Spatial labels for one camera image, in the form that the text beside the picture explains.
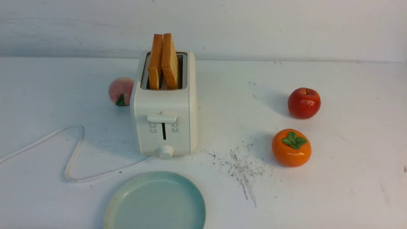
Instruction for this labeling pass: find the red toy apple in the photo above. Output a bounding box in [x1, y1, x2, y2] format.
[287, 87, 321, 119]

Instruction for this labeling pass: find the orange toy persimmon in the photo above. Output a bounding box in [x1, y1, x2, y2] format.
[271, 129, 312, 168]

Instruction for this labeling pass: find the pink toy peach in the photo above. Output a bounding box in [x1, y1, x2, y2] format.
[108, 77, 134, 106]

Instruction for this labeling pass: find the light blue round plate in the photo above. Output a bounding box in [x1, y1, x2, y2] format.
[103, 171, 206, 229]

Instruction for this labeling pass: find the toast slice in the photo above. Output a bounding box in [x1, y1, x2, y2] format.
[161, 33, 179, 90]
[147, 34, 163, 90]

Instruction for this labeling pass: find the white toaster power cord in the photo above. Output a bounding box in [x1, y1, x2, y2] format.
[0, 125, 158, 184]

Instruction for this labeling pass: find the white two-slot toaster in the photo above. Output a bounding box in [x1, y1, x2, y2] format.
[130, 51, 198, 159]

